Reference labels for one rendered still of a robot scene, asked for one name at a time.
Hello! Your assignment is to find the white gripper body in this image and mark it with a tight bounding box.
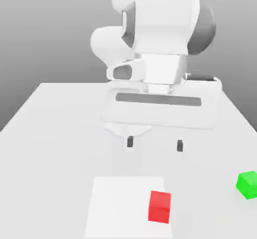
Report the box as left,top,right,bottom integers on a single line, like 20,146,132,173
100,80,223,131

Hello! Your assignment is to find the small red cube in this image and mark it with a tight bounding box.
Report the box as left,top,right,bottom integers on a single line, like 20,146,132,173
148,190,172,224

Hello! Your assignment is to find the small green cube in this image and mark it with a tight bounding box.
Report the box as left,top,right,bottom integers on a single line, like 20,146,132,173
235,170,257,200

